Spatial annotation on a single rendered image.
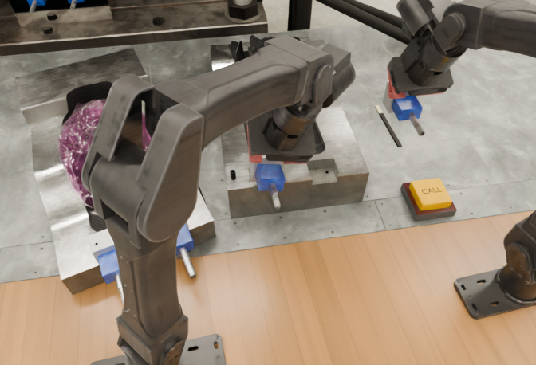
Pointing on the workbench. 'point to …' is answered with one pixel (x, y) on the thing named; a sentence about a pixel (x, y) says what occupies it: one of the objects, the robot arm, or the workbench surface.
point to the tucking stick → (388, 126)
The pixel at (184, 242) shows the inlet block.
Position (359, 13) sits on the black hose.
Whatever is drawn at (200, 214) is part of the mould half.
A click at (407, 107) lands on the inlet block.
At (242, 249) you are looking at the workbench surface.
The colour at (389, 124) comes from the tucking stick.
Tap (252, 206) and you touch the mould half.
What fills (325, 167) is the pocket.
